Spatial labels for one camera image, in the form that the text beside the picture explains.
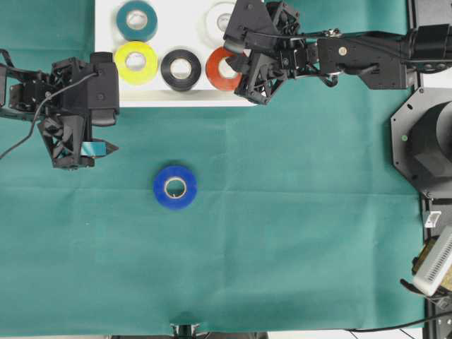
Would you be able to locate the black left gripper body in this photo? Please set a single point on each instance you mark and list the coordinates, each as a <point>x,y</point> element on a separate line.
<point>64,119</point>

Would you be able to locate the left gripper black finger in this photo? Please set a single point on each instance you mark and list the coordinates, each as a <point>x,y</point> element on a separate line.
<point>97,148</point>

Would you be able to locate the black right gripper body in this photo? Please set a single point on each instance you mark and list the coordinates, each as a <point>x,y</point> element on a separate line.
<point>292,57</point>

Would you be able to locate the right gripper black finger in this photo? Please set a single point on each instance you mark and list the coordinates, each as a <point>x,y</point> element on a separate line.
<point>234,46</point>
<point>239,63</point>

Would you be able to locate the white tape roll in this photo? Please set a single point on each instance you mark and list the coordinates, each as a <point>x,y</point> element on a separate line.
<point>217,20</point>

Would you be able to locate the red tape roll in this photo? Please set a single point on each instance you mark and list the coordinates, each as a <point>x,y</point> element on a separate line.
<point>216,78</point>

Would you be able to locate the black tape roll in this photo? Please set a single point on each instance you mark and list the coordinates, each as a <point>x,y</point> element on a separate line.
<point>181,70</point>

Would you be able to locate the yellow tape roll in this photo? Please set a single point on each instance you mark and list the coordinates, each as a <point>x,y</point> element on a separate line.
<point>137,62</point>

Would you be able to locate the blue tape roll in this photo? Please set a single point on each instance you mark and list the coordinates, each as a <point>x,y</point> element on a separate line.
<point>175,187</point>

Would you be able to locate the green tape roll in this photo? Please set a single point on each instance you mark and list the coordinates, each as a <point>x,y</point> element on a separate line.
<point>137,21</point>

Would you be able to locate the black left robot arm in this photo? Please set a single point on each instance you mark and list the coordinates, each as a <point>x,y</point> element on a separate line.
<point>23,93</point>

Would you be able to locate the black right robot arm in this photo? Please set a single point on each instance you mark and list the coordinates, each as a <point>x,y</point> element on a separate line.
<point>421,134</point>

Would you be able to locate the white plastic case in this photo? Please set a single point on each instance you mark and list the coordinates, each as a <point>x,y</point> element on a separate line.
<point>181,25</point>

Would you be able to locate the white perforated box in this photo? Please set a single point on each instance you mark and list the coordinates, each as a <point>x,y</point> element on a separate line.
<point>435,266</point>

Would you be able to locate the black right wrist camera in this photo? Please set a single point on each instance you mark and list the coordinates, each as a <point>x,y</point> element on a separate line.
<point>251,24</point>

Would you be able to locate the black aluminium frame rail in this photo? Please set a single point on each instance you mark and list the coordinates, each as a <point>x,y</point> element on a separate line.
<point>437,87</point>

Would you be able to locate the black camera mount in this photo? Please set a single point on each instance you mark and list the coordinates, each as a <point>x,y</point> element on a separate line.
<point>184,331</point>

